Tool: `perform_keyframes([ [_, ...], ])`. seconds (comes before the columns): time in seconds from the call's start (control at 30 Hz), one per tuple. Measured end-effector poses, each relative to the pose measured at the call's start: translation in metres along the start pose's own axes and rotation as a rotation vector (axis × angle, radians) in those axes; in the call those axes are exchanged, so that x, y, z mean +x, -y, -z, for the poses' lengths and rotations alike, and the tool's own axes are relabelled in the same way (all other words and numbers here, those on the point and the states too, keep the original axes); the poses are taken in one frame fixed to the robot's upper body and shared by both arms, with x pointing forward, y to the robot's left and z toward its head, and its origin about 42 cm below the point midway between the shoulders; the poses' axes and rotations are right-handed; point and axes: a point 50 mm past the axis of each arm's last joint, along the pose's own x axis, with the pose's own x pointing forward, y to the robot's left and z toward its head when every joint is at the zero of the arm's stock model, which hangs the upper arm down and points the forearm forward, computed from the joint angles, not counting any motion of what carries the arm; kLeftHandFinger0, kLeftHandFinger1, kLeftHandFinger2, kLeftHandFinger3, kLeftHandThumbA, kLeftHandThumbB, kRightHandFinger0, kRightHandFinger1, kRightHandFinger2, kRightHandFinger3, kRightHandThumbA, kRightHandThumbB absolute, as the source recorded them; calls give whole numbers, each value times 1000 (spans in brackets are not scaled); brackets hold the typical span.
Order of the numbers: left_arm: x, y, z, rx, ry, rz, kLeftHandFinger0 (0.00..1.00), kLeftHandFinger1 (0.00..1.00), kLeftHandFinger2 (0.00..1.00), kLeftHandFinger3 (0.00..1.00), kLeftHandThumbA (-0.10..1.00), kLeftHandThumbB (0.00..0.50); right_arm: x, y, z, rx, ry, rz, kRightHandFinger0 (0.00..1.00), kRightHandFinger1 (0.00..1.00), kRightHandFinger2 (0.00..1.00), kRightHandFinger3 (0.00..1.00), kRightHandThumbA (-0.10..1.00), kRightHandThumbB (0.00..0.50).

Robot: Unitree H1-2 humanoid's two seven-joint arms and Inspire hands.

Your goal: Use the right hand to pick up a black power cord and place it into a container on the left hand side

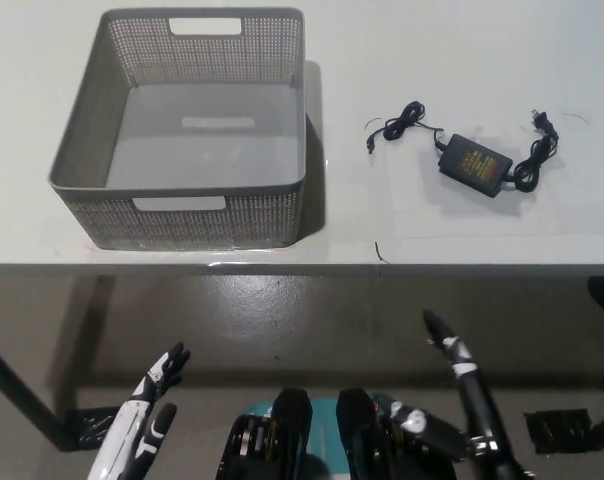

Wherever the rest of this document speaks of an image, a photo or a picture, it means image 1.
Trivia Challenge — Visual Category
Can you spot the black power adapter with cord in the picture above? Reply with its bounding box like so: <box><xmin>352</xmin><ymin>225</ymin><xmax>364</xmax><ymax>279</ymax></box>
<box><xmin>363</xmin><ymin>101</ymin><xmax>561</xmax><ymax>197</ymax></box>

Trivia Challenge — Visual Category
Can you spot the grey perforated plastic basket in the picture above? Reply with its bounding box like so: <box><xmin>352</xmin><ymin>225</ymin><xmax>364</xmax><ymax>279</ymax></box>
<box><xmin>47</xmin><ymin>6</ymin><xmax>309</xmax><ymax>251</ymax></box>

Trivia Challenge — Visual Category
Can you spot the black teal robot body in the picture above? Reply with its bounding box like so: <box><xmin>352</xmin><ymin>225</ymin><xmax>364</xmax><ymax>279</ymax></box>
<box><xmin>216</xmin><ymin>387</ymin><xmax>463</xmax><ymax>480</ymax></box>

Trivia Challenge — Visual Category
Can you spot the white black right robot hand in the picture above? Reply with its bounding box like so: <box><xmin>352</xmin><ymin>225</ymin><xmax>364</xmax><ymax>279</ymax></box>
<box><xmin>383</xmin><ymin>309</ymin><xmax>504</xmax><ymax>456</ymax></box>

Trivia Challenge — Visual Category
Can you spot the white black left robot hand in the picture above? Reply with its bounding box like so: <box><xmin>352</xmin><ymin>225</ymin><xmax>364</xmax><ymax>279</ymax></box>
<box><xmin>89</xmin><ymin>342</ymin><xmax>192</xmax><ymax>480</ymax></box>

